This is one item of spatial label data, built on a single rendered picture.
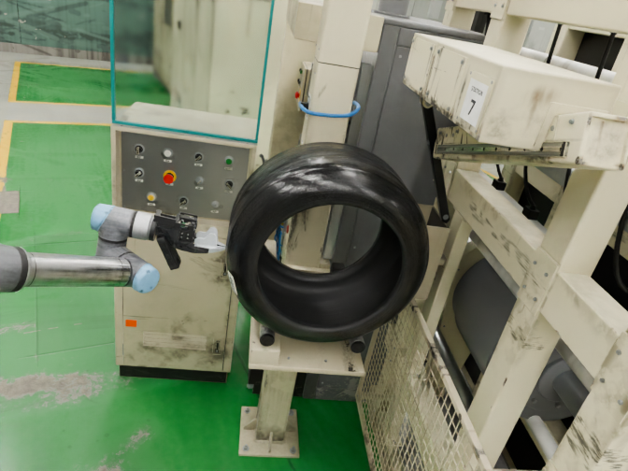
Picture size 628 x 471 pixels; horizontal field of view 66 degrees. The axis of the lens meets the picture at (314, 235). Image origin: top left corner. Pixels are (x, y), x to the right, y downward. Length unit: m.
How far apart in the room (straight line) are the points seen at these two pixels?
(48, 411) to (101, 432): 0.27
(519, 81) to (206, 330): 1.80
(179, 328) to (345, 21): 1.54
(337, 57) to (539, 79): 0.69
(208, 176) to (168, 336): 0.83
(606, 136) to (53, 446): 2.23
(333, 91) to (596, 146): 0.81
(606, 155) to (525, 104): 0.17
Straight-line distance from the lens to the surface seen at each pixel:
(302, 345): 1.64
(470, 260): 2.14
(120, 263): 1.30
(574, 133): 1.00
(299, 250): 1.73
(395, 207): 1.26
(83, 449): 2.40
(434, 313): 1.92
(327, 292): 1.67
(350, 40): 1.53
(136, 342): 2.48
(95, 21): 10.15
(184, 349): 2.47
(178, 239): 1.38
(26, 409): 2.60
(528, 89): 1.02
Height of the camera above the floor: 1.85
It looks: 27 degrees down
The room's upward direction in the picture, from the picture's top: 11 degrees clockwise
